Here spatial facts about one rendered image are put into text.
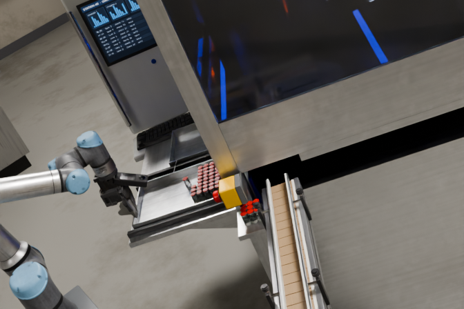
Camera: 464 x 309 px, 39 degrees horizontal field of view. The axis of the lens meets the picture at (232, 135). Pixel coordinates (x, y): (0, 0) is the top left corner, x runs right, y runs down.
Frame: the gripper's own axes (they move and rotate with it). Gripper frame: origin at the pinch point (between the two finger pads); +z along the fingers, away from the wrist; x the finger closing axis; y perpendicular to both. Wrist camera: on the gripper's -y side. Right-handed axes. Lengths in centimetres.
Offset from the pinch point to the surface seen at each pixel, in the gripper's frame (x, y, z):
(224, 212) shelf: 10.7, -31.8, 3.7
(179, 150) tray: -41.6, -12.5, 3.5
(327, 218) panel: 12, -63, 18
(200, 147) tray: -37.8, -22.1, 3.5
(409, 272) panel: 12, -83, 52
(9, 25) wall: -629, 284, 58
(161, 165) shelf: -34.6, -5.2, 3.7
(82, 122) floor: -315, 132, 92
